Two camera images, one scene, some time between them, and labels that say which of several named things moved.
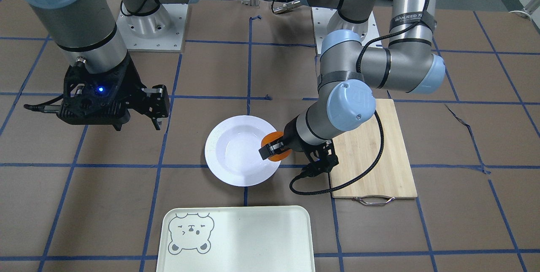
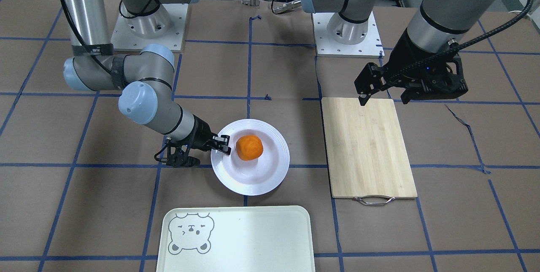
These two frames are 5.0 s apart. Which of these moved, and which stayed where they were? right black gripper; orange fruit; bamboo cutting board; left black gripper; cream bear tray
Moved: orange fruit; left black gripper; right black gripper
Stayed: bamboo cutting board; cream bear tray
